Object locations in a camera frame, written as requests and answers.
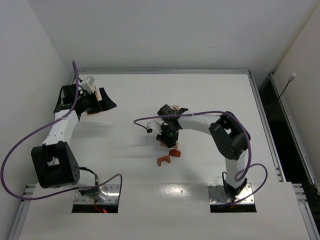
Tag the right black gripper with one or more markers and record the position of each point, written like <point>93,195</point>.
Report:
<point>169,141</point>

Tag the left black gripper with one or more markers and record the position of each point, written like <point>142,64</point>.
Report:
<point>94,103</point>

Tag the long light wood block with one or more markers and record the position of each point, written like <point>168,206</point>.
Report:
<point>175,146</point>

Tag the clear plastic block box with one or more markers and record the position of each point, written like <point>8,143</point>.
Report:
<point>91,103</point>

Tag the small light wood cube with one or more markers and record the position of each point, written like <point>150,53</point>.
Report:
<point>176,107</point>

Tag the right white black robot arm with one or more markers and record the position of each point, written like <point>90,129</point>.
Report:
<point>228,136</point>

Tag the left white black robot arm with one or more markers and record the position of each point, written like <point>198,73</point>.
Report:
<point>54,162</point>

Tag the red-brown wedge block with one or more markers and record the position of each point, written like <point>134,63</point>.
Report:
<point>174,153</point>

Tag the orange arch wood block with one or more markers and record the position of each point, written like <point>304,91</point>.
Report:
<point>162,159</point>

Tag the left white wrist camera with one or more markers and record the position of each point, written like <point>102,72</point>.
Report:
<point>88,84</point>

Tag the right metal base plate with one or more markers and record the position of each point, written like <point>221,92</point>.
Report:
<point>218,197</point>

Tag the metal base plate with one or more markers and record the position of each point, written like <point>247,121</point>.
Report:
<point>107,194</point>
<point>218,197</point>

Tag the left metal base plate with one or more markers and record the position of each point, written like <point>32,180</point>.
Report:
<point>107,194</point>

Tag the black wall cable white plug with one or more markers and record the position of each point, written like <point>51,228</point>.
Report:
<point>290,79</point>

